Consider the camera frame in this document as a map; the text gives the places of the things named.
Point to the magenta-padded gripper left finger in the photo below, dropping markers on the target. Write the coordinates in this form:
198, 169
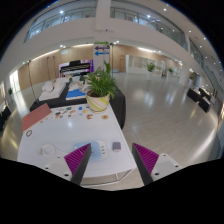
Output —
80, 160

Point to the arrow direction sign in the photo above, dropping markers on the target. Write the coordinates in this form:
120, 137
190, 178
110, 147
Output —
102, 48

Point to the distant green potted plant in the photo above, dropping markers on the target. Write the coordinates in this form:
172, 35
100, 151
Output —
151, 66

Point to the blue flat board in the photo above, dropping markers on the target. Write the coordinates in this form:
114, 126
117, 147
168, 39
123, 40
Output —
76, 94

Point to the black piano with screen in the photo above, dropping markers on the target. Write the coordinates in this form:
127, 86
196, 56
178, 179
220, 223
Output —
76, 68

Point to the black display table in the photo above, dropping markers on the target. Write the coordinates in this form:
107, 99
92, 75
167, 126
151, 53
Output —
118, 106

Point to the group of black chairs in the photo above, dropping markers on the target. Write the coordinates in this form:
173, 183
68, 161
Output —
200, 98
5, 116

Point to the small grey-purple charger block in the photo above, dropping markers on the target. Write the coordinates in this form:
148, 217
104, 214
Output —
116, 146

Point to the salmon red flat mat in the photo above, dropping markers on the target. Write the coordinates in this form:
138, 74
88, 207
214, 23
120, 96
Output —
35, 117

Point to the small brown flat token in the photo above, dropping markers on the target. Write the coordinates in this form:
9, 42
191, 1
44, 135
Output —
89, 116

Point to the white building model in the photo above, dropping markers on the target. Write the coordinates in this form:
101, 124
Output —
53, 90

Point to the potted plant in striped pot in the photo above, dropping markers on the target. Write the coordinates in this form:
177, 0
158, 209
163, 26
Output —
97, 101

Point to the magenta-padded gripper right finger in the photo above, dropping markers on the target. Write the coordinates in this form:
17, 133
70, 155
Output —
145, 160

